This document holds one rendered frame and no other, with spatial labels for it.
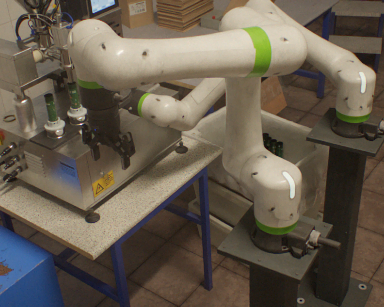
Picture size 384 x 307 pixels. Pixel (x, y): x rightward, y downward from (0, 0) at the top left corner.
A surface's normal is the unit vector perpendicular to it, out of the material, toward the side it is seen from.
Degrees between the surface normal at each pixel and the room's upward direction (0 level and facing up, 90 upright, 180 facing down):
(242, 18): 25
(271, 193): 89
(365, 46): 0
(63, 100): 0
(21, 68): 90
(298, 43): 61
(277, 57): 84
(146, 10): 90
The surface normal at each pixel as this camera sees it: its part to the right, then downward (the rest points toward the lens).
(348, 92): -0.57, 0.47
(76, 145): -0.06, -0.84
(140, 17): 0.52, 0.44
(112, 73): -0.07, 0.43
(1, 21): 0.80, 0.29
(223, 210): -0.70, 0.51
